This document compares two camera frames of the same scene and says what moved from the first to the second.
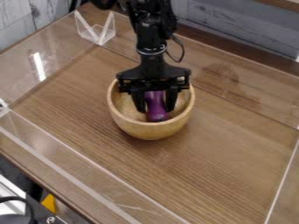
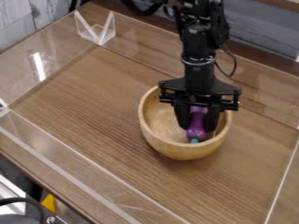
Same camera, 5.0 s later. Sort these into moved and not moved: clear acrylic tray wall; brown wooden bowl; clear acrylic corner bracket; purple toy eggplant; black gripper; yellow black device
Moved: purple toy eggplant; black gripper; brown wooden bowl
Not moved: clear acrylic tray wall; clear acrylic corner bracket; yellow black device
